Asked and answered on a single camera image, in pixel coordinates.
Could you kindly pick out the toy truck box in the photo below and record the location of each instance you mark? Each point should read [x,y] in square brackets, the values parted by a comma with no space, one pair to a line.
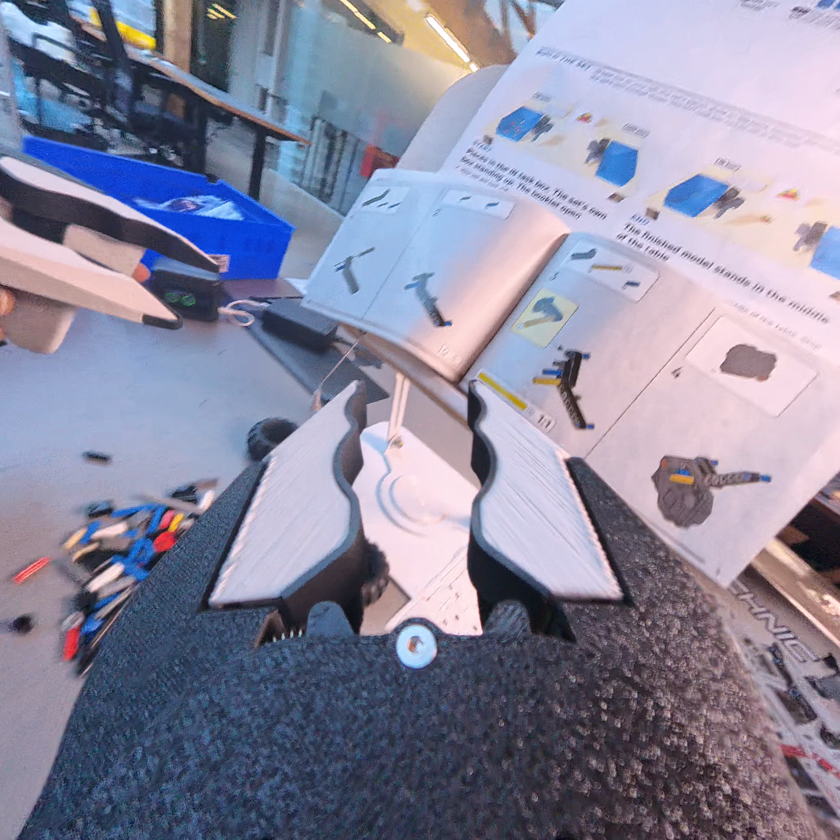
[788,670]

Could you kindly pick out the instruction booklet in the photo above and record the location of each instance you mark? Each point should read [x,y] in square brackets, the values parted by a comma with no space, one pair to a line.
[446,276]

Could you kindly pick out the black toy tyre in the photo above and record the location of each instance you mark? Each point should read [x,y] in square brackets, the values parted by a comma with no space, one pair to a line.
[269,437]

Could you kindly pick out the pile of small building bricks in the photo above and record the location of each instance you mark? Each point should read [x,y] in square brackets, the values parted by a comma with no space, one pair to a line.
[118,551]

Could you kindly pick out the wooden background table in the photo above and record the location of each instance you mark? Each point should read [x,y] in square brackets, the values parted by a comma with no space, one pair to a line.
[223,112]

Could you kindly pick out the grey desk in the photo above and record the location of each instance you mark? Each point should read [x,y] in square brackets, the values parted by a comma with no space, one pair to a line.
[79,420]

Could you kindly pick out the black device with green display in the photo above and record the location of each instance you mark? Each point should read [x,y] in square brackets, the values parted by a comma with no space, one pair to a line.
[188,295]

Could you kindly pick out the white book stand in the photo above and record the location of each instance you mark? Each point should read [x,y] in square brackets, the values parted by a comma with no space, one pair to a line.
[414,505]

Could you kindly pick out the blue plastic bin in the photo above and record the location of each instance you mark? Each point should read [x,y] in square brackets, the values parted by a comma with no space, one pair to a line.
[250,243]

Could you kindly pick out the black power adapter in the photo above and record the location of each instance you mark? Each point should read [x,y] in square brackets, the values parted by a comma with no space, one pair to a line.
[299,322]

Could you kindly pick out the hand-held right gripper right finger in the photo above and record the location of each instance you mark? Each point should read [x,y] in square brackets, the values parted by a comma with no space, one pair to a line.
[545,525]

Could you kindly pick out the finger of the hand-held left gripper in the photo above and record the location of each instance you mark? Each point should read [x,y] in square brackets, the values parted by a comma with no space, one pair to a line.
[66,269]
[79,204]

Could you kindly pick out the white printed task sheet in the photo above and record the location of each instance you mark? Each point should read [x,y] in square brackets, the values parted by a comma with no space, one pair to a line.
[683,118]

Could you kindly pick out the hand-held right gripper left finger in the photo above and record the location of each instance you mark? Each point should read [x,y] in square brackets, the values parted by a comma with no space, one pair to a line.
[289,525]

